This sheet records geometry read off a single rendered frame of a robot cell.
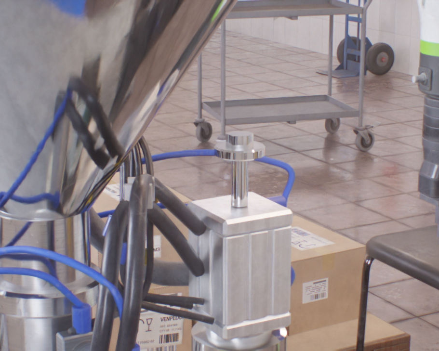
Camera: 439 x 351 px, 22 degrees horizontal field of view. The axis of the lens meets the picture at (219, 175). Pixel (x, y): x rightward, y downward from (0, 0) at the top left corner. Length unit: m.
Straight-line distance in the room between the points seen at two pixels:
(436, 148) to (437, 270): 1.40
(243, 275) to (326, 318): 3.13
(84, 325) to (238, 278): 0.10
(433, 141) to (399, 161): 4.96
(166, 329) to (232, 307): 2.81
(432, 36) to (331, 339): 2.26
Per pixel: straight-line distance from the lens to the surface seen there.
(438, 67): 1.55
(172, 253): 3.41
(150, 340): 3.47
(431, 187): 1.59
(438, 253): 3.08
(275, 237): 0.67
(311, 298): 3.73
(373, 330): 3.80
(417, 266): 3.00
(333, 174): 6.22
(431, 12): 1.54
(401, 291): 4.56
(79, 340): 0.61
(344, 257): 3.76
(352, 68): 9.35
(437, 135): 1.58
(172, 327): 3.49
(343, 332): 3.77
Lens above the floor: 1.60
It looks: 15 degrees down
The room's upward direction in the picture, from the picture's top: straight up
